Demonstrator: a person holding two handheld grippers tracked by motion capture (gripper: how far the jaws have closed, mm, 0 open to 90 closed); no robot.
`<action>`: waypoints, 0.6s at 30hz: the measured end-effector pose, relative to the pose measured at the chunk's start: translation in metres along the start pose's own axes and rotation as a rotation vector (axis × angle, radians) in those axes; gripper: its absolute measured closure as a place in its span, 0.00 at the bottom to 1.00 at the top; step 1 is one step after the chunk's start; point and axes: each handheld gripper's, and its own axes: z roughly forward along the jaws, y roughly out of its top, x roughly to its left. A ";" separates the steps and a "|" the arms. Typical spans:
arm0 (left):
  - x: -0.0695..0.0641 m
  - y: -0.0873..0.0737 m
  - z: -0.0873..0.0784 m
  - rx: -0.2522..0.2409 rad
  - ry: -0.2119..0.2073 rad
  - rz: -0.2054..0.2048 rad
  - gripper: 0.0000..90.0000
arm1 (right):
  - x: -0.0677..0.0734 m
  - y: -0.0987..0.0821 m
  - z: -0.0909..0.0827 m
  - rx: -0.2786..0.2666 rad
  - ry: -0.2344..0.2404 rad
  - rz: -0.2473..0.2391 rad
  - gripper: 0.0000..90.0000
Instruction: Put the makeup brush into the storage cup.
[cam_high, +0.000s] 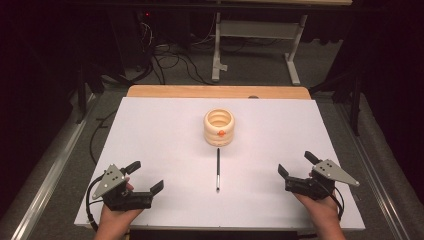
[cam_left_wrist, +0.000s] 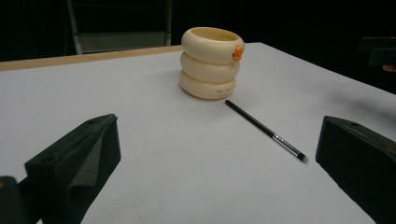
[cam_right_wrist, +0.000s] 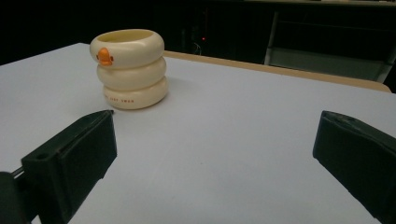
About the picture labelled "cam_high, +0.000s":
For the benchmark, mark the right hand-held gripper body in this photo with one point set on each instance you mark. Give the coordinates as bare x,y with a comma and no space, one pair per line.
328,171

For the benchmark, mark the cream ribbed pen holder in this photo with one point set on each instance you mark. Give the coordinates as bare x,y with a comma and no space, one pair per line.
219,137

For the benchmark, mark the person's left hand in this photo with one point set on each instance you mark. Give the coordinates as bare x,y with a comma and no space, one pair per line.
116,218

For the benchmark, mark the white metal stand frame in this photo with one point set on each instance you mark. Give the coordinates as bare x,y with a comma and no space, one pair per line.
256,30

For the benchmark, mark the dark computer case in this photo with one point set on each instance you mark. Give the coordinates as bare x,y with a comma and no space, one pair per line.
133,36

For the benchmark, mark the aluminium floor rail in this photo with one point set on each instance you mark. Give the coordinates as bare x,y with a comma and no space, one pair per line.
50,181
373,166

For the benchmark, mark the black pen with silver tip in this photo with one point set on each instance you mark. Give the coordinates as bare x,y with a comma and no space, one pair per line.
218,166

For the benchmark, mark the black metal stand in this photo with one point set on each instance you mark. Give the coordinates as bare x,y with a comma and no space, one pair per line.
356,100
82,93

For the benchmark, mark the wooden table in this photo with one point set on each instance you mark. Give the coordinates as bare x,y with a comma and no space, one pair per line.
200,91

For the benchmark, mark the person's right hand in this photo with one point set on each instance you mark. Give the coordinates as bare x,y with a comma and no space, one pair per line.
323,211

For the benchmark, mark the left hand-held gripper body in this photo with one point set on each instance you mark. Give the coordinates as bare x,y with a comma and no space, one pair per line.
111,186

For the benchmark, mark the white board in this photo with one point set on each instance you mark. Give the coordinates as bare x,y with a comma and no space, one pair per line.
166,133

